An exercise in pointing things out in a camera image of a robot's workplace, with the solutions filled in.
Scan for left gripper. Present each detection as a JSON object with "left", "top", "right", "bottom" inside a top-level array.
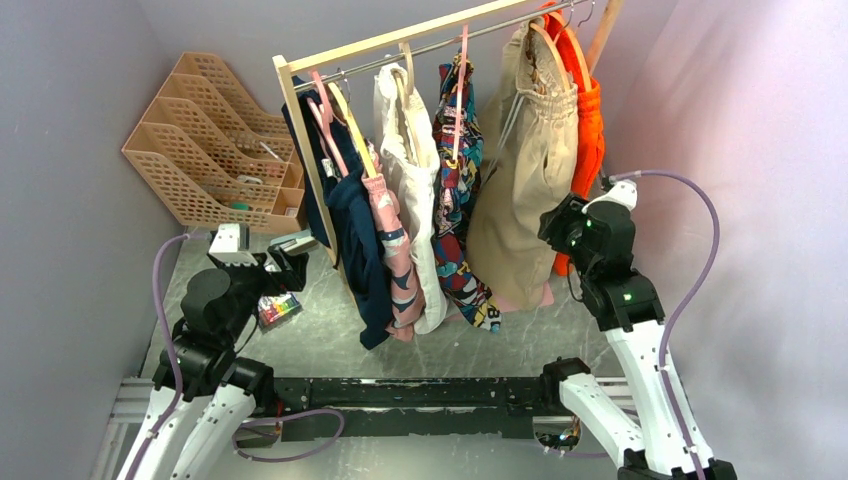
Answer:
[{"left": 214, "top": 243, "right": 308, "bottom": 341}]

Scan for beige shorts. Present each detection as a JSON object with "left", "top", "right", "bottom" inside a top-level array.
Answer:
[{"left": 467, "top": 20, "right": 578, "bottom": 303}]

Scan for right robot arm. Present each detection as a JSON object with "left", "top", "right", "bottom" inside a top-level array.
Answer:
[{"left": 538, "top": 194, "right": 737, "bottom": 479}]

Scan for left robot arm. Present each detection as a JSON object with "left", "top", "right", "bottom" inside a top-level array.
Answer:
[{"left": 118, "top": 245, "right": 309, "bottom": 479}]

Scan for navy blue shorts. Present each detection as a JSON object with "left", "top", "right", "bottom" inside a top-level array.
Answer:
[{"left": 298, "top": 90, "right": 392, "bottom": 350}]

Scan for colourful cartoon print shorts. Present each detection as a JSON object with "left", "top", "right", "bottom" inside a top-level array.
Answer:
[{"left": 432, "top": 54, "right": 502, "bottom": 333}]

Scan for orange shorts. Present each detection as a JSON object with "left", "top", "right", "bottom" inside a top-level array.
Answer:
[{"left": 537, "top": 1, "right": 607, "bottom": 278}]

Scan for pink patterned shorts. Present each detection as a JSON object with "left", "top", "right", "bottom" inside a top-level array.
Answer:
[{"left": 362, "top": 141, "right": 426, "bottom": 342}]

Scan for yellow hanger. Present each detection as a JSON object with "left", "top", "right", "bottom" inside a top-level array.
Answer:
[{"left": 327, "top": 82, "right": 378, "bottom": 178}]

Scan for pink hanger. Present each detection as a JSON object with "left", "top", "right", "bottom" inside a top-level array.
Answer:
[{"left": 451, "top": 24, "right": 469, "bottom": 165}]

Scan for white shorts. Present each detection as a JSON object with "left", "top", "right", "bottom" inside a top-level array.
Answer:
[{"left": 373, "top": 63, "right": 448, "bottom": 335}]

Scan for grey stapler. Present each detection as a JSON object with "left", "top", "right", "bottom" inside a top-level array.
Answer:
[{"left": 269, "top": 229, "right": 318, "bottom": 255}]

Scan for pack of coloured markers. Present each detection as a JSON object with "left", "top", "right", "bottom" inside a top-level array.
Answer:
[{"left": 257, "top": 293, "right": 303, "bottom": 333}]

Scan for pink mat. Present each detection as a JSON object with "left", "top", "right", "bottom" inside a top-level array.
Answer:
[{"left": 443, "top": 282, "right": 556, "bottom": 323}]

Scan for beige plastic file organizer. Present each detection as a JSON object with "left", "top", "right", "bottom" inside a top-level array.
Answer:
[{"left": 122, "top": 52, "right": 306, "bottom": 234}]

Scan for wooden clothes rack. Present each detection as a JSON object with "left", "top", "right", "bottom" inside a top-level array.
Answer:
[{"left": 270, "top": 0, "right": 624, "bottom": 269}]

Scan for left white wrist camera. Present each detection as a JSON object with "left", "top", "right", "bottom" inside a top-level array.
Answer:
[{"left": 207, "top": 223, "right": 258, "bottom": 267}]

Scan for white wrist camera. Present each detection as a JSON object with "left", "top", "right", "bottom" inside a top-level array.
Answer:
[
  {"left": 581, "top": 180, "right": 638, "bottom": 214},
  {"left": 207, "top": 223, "right": 258, "bottom": 267}
]

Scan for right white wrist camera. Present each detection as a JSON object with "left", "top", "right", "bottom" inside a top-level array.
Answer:
[{"left": 581, "top": 180, "right": 638, "bottom": 214}]

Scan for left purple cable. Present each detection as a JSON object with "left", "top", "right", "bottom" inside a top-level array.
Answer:
[{"left": 123, "top": 230, "right": 213, "bottom": 480}]

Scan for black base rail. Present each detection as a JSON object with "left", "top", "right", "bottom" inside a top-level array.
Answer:
[{"left": 252, "top": 377, "right": 571, "bottom": 441}]

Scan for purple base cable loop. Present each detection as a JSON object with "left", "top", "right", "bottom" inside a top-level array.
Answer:
[{"left": 230, "top": 407, "right": 347, "bottom": 465}]

